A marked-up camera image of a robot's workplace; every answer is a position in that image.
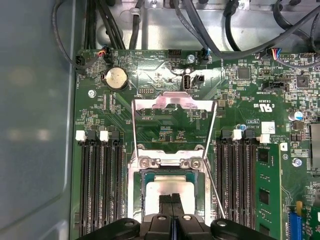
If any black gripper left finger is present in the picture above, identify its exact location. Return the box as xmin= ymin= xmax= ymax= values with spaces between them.
xmin=81 ymin=194 xmax=174 ymax=240

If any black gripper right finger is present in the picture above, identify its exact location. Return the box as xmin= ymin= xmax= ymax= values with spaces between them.
xmin=172 ymin=193 xmax=252 ymax=240

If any silver-topped CPU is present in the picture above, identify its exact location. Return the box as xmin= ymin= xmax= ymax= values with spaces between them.
xmin=141 ymin=171 xmax=201 ymax=220

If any metal wire locking lever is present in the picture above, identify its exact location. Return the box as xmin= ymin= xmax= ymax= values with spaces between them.
xmin=202 ymin=158 xmax=227 ymax=219

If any metal socket cover frame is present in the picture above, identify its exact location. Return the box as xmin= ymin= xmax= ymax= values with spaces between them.
xmin=131 ymin=91 xmax=218 ymax=167

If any CPU socket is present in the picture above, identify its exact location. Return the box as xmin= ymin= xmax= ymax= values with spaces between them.
xmin=127 ymin=143 xmax=214 ymax=226

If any blue expansion slot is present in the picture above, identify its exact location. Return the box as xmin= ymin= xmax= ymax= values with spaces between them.
xmin=287 ymin=211 xmax=305 ymax=240

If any green RAM stick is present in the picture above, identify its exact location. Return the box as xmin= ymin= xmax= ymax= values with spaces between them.
xmin=255 ymin=143 xmax=282 ymax=240

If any green motherboard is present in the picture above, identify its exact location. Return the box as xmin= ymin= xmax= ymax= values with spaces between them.
xmin=71 ymin=48 xmax=320 ymax=240

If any silver internal USB port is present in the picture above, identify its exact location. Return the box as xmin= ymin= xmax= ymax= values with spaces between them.
xmin=181 ymin=73 xmax=193 ymax=91

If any silver coin battery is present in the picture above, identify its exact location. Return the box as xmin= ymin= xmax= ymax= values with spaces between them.
xmin=106 ymin=66 xmax=129 ymax=91

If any black PC case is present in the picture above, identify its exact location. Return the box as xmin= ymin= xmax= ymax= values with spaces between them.
xmin=0 ymin=0 xmax=320 ymax=240

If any long dark cable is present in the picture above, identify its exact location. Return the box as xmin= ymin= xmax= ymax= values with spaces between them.
xmin=211 ymin=11 xmax=320 ymax=57

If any black cable with tie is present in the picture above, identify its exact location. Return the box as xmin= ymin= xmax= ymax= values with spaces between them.
xmin=129 ymin=0 xmax=146 ymax=50

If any gray flat cable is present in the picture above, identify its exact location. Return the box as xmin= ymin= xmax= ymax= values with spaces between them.
xmin=173 ymin=0 xmax=211 ymax=58

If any black cable bundle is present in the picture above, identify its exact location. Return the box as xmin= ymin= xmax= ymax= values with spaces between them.
xmin=83 ymin=0 xmax=98 ymax=51

